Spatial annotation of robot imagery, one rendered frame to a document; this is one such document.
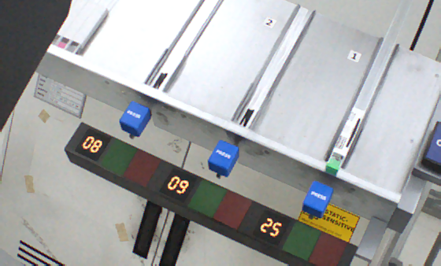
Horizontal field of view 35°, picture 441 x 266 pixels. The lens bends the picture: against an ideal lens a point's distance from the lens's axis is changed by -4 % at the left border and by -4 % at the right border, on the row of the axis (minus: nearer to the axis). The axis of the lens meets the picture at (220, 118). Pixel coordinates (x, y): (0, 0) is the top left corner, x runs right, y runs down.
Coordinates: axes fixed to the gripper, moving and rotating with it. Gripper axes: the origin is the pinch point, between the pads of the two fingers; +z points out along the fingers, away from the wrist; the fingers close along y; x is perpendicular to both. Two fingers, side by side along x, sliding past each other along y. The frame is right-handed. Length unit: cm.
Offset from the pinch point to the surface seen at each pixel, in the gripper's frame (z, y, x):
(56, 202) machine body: 53, 46, 28
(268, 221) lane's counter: 6.0, 4.0, 35.3
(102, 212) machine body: 50, 37, 26
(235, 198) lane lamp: 5.9, 8.2, 34.5
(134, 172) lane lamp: 6.1, 19.5, 36.5
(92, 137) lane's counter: 6.0, 25.9, 34.8
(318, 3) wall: 136, 42, -117
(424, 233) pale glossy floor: 170, -28, -62
